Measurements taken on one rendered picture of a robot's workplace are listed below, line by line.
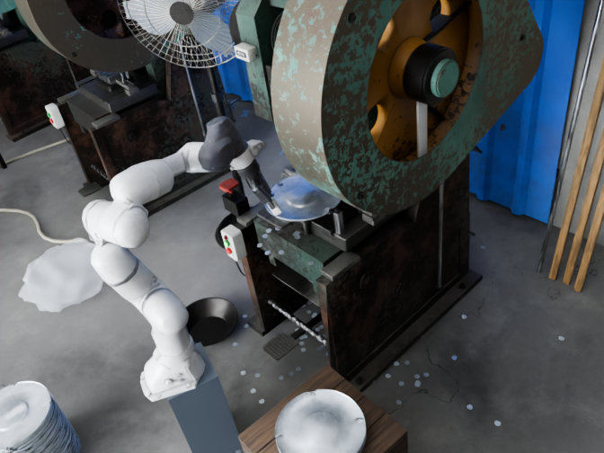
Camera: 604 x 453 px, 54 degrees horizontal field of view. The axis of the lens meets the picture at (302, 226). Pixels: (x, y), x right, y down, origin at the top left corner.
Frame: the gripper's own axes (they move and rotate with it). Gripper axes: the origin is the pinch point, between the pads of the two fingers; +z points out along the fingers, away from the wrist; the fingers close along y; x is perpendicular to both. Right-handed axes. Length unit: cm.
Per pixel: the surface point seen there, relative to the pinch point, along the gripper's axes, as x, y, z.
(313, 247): 5.5, 4.0, 20.4
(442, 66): 69, 22, -35
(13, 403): -116, 36, 14
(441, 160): 59, 12, 0
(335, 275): 12.3, 19.1, 23.3
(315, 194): 13.0, -8.8, 7.8
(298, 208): 6.7, -2.0, 6.3
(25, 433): -108, 49, 17
